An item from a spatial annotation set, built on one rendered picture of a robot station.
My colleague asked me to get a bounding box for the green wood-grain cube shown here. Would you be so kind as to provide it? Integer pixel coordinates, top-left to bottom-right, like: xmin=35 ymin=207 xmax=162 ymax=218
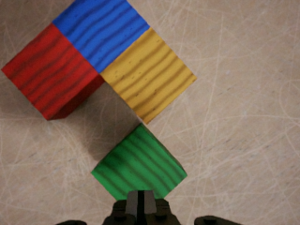
xmin=91 ymin=123 xmax=188 ymax=201

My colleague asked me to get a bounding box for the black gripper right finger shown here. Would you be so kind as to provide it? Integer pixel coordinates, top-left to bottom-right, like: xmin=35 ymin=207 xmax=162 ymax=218
xmin=141 ymin=190 xmax=242 ymax=225

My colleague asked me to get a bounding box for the red cube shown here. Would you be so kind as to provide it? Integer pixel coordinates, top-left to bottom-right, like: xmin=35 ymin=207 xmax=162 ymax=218
xmin=1 ymin=22 xmax=106 ymax=121

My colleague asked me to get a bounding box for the yellow wooden cube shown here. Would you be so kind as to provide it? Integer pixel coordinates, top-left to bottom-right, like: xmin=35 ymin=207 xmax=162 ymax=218
xmin=100 ymin=27 xmax=197 ymax=125

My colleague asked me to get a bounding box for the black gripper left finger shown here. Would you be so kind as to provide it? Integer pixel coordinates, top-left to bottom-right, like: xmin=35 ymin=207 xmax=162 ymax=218
xmin=55 ymin=190 xmax=142 ymax=225

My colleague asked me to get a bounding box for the blue wooden cube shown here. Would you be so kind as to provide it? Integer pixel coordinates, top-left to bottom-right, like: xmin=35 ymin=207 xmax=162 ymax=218
xmin=52 ymin=0 xmax=151 ymax=74

